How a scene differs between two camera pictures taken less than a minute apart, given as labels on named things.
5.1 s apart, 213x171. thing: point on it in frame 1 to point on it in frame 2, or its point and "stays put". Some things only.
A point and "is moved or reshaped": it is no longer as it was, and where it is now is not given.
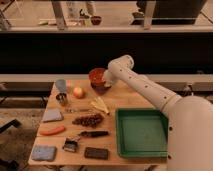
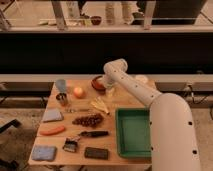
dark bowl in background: x=96 y=20 stays put
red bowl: x=96 y=76 is moved or reshaped
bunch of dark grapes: x=88 y=120 stays put
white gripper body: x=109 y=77 stays put
